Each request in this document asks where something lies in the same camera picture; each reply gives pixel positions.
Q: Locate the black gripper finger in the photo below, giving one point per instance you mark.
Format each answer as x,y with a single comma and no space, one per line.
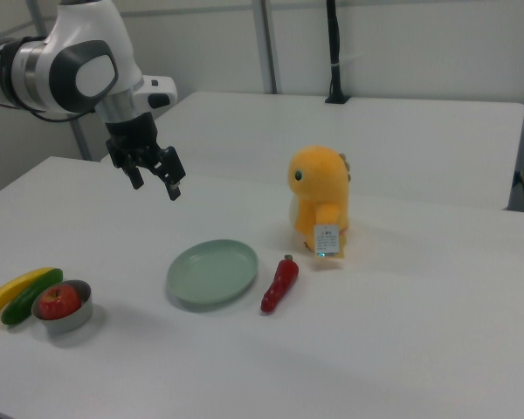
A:
135,176
174,170

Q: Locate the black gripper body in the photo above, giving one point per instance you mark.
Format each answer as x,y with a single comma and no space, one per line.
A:
131,137

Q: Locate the red apple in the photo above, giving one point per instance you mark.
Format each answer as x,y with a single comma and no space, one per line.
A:
59,301

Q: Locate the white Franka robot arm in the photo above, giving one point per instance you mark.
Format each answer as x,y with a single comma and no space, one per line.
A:
91,26

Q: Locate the pale green plate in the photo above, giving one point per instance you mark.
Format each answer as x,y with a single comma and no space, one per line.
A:
211,270

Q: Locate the orange plush dinosaur toy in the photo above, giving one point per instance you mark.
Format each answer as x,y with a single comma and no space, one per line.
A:
319,183

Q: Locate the red chili pepper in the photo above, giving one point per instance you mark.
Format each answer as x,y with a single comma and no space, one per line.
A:
279,283

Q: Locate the grey metal bowl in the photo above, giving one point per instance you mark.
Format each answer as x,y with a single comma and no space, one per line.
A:
76,322

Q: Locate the green cucumber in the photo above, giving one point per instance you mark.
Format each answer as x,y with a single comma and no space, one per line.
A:
26,297

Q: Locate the white paper plush tag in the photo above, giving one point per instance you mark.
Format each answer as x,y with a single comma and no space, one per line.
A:
327,239

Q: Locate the yellow banana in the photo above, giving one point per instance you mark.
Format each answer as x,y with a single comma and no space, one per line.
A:
8,288

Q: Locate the black clamp stand pole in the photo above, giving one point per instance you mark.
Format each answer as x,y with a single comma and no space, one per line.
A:
333,43

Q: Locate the white side table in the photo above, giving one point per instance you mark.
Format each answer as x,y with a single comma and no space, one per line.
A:
397,144

